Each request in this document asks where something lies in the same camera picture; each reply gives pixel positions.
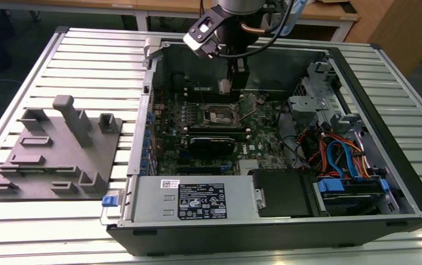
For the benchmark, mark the black RAM slot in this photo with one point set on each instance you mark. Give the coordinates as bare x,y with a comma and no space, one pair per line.
195,95
218,137
195,89
195,99
195,92
218,127
218,130
218,133

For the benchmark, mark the silver green CPU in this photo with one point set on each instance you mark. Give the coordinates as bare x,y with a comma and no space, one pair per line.
224,86

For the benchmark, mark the black plastic drive cover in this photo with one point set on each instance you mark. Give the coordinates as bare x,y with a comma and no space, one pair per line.
284,193

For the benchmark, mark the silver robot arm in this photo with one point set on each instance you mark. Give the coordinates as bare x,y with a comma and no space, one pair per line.
239,5

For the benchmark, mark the black expansion slot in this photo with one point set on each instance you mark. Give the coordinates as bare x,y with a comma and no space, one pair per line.
203,173
203,167

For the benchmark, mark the black graphics card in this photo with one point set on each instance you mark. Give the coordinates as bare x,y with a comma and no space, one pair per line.
210,146

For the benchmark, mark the green motherboard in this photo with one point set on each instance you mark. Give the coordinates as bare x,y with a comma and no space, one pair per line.
266,138

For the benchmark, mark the blue case latch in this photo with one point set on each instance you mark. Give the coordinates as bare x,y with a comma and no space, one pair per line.
108,201

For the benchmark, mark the silver metal drive cage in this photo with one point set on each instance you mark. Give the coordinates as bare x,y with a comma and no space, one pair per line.
306,105

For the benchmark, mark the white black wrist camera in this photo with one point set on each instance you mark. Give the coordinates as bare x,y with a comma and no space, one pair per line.
203,30

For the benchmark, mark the silver chipset heatsink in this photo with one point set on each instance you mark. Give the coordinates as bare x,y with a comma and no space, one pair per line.
248,164

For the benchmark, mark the silver coin battery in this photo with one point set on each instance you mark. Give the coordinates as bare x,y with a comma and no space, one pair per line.
260,99

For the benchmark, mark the silver power supply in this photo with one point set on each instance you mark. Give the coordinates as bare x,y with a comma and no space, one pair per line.
151,198

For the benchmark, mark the wooden cabinet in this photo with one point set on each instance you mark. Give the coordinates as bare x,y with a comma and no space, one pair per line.
398,27

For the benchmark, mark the wooden desk white frame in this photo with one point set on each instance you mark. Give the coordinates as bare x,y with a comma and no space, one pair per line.
328,12

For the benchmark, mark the hard disk in blue carrier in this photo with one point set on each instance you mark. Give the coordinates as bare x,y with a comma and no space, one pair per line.
330,186

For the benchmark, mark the CPU socket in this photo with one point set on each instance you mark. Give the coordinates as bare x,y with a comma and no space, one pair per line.
215,114

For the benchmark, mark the black PC case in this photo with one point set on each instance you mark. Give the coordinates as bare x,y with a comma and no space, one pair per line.
270,240

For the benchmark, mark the grey parts rack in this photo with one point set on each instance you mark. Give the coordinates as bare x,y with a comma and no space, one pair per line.
67,157

